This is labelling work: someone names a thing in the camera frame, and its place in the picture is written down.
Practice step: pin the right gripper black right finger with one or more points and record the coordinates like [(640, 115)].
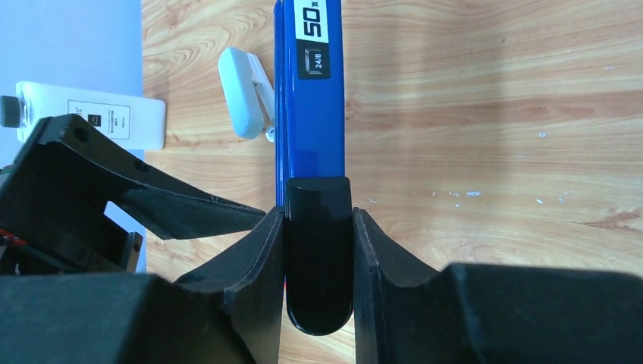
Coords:
[(407, 312)]

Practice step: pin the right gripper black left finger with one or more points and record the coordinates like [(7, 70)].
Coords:
[(227, 310)]

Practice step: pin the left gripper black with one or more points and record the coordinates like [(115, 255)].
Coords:
[(54, 196)]

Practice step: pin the light blue small stapler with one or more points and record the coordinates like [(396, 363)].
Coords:
[(248, 93)]

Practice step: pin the white bottle black cap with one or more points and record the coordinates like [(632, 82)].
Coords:
[(133, 122)]

